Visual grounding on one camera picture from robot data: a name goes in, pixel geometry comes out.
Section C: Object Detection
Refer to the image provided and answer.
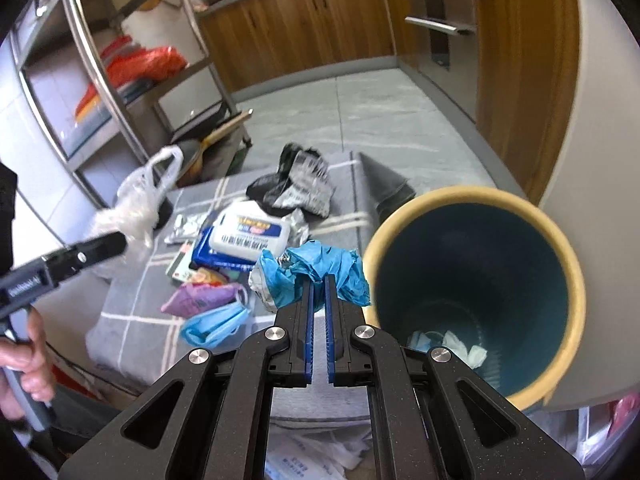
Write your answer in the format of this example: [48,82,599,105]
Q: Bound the black pan with wooden handle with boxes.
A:
[170,102,251,147]

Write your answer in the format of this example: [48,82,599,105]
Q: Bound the stack of coloured trays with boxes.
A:
[74,79,151,132]

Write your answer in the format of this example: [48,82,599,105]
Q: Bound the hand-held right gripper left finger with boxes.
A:
[59,276,316,480]

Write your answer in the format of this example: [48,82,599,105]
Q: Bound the red plastic bag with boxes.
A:
[105,46,188,88]

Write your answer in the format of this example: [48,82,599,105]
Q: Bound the clear plastic bag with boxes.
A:
[92,145,183,281]

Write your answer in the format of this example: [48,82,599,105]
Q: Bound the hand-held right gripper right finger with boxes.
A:
[324,276,586,480]

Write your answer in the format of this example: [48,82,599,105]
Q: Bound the tall wooden panel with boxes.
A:
[470,0,581,206]

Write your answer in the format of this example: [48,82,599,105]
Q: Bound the blue wet wipes pack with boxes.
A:
[190,227,261,273]

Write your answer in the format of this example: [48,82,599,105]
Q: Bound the steel shelf rack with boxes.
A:
[10,0,253,211]

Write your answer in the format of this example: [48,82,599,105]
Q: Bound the stainless steel appliance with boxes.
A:
[397,0,482,122]

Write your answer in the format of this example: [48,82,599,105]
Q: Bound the red and white packet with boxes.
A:
[166,240,202,282]

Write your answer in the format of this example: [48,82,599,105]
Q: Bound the grey checked mat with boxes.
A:
[85,150,416,421]

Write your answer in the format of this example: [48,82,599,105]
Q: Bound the yellow-rimmed blue waste bin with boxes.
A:
[361,185,587,411]

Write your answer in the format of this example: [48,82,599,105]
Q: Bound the crumpled white and silver wrapper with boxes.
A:
[248,255,282,313]

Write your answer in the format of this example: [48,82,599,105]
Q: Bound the silver blister pack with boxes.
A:
[165,212,213,246]

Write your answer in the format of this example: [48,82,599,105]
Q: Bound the white printed papers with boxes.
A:
[265,417,373,480]

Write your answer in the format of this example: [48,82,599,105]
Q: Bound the black and silver snack wrapper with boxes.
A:
[277,152,335,218]

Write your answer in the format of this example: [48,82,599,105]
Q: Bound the black plastic bag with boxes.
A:
[246,142,321,213]

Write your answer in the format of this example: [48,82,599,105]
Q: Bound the blue face mask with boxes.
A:
[180,301,252,347]

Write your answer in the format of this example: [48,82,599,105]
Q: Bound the blue plastic bag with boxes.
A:
[257,241,373,311]

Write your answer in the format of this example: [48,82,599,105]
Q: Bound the dark cloth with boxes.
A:
[27,385,126,463]

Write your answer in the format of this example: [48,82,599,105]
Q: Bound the person's left hand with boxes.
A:
[0,307,57,418]

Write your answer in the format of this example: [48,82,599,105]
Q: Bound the curved wooden cabinet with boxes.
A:
[195,0,401,93]

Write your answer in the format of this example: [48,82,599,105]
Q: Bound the yellow pan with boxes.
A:
[175,139,207,187]

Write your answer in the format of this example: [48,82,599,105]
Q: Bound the purple plastic bag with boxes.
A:
[160,281,249,318]

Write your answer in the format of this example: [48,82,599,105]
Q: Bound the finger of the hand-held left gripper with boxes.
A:
[42,231,128,281]

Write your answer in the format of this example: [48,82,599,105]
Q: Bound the silver foil wrapper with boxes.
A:
[286,208,311,247]

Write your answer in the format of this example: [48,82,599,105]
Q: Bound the small orange packet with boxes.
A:
[192,267,232,287]

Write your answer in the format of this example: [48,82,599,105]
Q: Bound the blue wet wipes packet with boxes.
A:
[207,208,292,263]

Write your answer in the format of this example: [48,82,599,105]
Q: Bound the white crumpled tissue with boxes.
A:
[440,330,488,368]

